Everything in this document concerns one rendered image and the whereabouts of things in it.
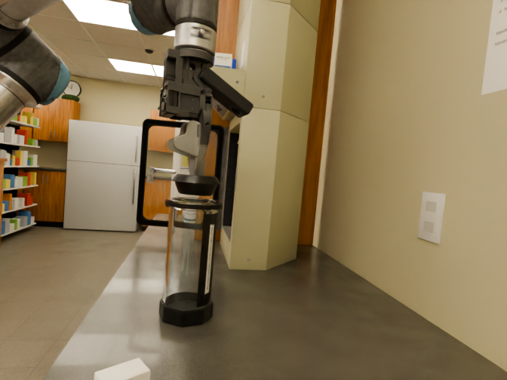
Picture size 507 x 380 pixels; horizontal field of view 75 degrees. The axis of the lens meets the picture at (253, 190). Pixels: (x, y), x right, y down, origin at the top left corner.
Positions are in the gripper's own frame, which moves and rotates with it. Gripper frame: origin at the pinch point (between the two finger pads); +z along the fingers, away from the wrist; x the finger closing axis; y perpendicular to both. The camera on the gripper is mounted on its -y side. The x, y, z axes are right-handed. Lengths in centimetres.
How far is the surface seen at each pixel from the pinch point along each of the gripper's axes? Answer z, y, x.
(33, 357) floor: 122, 44, -165
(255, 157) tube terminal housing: -4.0, -23.9, -24.3
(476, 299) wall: 21, -50, 24
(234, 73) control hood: -26.6, -16.3, -26.3
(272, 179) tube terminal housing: 2.1, -29.5, -22.9
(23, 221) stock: 100, 104, -514
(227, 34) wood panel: -52, -26, -62
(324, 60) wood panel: -47, -65, -51
